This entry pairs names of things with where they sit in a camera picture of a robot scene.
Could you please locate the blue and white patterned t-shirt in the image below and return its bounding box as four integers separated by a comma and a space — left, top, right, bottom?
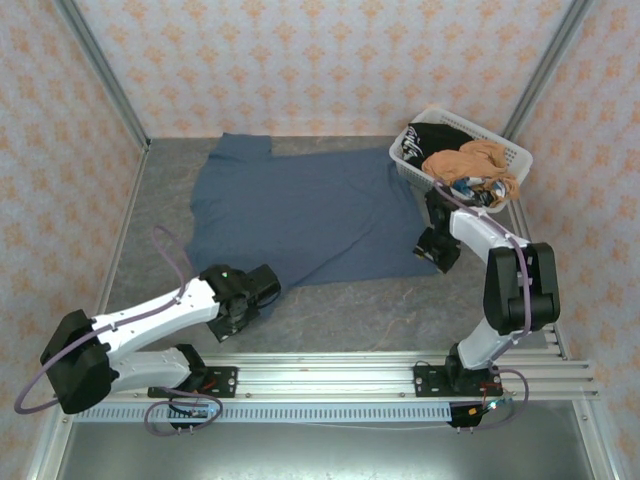
452, 175, 507, 207

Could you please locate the white plastic laundry basket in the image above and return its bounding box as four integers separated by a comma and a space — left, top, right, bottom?
388, 104, 534, 220

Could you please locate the orange t-shirt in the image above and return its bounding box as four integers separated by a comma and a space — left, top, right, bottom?
421, 139, 521, 207

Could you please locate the black printed t-shirt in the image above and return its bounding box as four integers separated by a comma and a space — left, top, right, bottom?
401, 121, 474, 171

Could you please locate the grey metal panel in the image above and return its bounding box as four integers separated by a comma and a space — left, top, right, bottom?
54, 422, 596, 480

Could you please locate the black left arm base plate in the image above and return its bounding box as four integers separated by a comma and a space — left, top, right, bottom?
147, 365, 239, 400

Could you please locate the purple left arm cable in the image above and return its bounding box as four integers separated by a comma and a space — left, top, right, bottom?
13, 225, 224, 436

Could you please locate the aluminium mounting rail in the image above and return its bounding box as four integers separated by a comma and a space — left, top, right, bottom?
52, 352, 600, 404

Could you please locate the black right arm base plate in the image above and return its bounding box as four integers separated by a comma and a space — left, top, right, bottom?
413, 364, 504, 400

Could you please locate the slotted grey cable duct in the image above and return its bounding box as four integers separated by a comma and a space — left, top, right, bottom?
74, 403, 454, 425

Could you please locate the aluminium frame post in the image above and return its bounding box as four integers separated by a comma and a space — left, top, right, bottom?
501, 0, 594, 141
52, 0, 152, 151

